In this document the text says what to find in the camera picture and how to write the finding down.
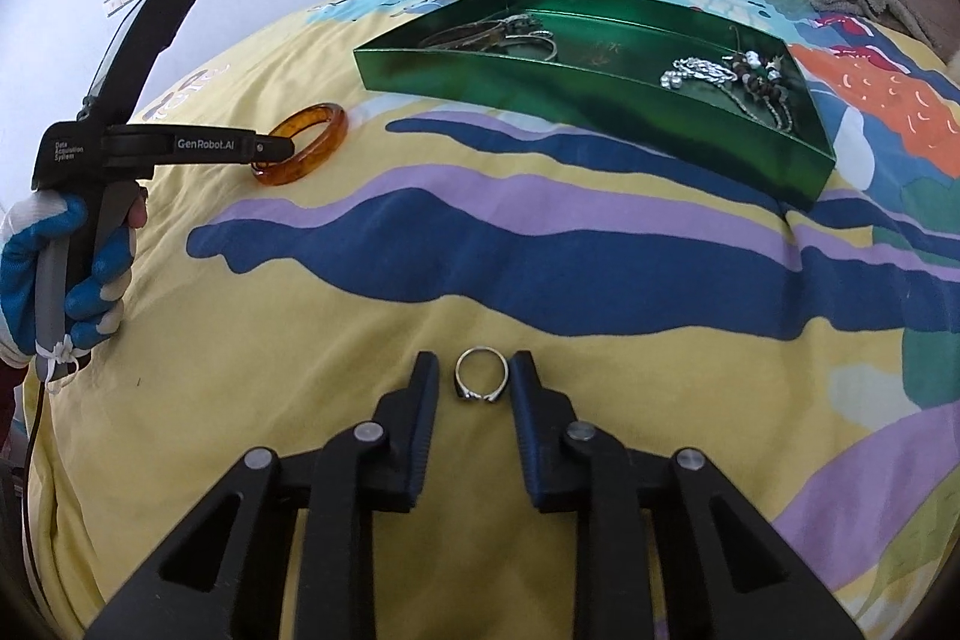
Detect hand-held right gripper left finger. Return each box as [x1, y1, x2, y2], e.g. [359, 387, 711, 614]
[86, 351, 442, 640]

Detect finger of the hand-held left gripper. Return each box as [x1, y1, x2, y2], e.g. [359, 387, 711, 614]
[105, 127, 295, 169]
[79, 0, 203, 124]

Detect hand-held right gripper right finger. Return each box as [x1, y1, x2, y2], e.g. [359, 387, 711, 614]
[508, 350, 863, 640]

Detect small metal ring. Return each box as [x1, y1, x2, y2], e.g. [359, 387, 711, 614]
[454, 346, 511, 405]

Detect orange amber bangle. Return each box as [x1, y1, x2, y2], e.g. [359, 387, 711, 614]
[250, 102, 348, 187]

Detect thin gold bangle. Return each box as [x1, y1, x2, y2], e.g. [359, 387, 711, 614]
[418, 21, 490, 50]

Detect green metallic tray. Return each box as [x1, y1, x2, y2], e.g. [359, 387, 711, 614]
[352, 0, 837, 212]

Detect rhinestone necklace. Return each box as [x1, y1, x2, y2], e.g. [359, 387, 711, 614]
[660, 55, 740, 92]

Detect brown beaded bracelet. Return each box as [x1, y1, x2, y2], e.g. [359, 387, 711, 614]
[724, 49, 796, 133]

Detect person's left hand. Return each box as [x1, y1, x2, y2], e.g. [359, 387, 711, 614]
[0, 190, 147, 371]

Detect black cable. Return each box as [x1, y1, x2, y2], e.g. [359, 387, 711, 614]
[21, 376, 55, 611]

